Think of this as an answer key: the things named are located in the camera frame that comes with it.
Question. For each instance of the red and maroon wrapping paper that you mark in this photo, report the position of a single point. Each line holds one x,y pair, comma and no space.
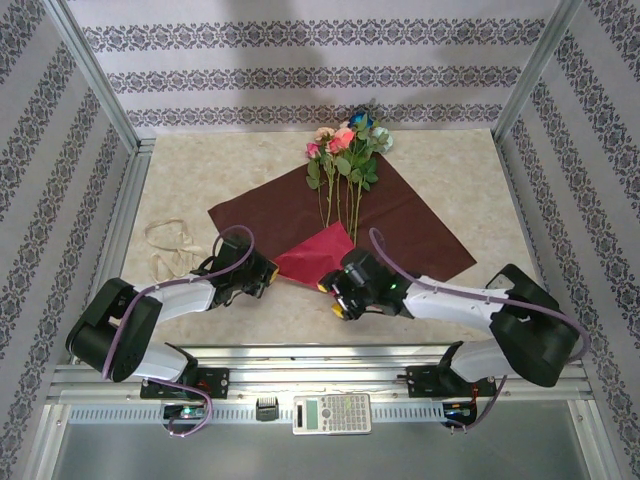
410,225

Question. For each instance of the beige ribbon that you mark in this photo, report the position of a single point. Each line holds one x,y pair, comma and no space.
157,265

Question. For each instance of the magenta fake rose stem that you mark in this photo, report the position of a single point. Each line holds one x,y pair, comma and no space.
313,150

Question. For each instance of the light blue fake flower stem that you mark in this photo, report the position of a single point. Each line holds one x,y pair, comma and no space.
382,140

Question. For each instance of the peach fake flower stem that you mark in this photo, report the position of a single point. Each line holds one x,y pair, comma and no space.
325,133

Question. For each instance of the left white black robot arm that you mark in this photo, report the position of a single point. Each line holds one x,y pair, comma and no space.
110,330

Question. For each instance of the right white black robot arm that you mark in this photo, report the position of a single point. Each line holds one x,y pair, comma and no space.
540,340

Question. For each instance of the grey scientific calculator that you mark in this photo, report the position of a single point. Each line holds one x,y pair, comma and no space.
332,414

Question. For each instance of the small black clip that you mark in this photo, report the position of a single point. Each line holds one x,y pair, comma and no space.
266,410

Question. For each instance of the grey metal panel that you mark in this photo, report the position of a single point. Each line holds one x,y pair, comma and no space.
320,455

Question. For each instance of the small circuit board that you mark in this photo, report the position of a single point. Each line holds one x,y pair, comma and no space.
185,412
457,411

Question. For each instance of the perforated metal strip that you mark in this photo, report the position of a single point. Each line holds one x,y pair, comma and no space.
125,413

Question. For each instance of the wide aluminium mounting rail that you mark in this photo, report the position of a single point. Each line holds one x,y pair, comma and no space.
320,370

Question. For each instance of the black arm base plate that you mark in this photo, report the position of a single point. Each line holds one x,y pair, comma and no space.
217,382
425,382

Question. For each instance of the aluminium side rail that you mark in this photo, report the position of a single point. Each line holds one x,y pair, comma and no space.
509,165
131,175

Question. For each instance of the aluminium frame post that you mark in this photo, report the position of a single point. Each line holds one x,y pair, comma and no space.
537,75
98,75

